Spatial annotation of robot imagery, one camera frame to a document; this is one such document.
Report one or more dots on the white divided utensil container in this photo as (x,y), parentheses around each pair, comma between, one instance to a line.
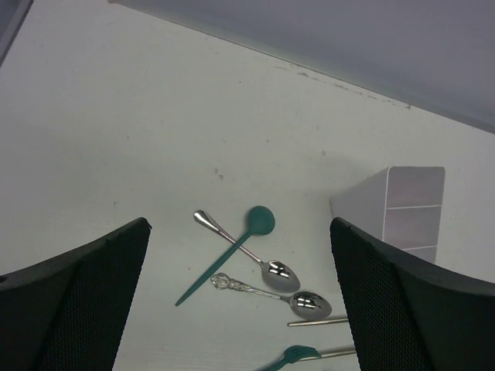
(400,205)

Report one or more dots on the teal slim fork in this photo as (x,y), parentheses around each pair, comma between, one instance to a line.
(292,355)

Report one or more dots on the matte round steel spoon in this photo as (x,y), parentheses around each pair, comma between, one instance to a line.
(328,321)

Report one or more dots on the plain shiny steel spoon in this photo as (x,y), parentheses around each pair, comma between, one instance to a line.
(275,274)

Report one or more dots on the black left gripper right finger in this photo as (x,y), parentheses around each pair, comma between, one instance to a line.
(406,313)

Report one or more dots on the ornate handle steel spoon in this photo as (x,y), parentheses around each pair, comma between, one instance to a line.
(305,304)

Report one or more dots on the matte slim steel fork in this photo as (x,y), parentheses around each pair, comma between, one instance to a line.
(332,353)

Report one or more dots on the teal round spoon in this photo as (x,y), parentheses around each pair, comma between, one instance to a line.
(260,221)

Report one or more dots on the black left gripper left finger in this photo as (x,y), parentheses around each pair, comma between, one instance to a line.
(69,312)

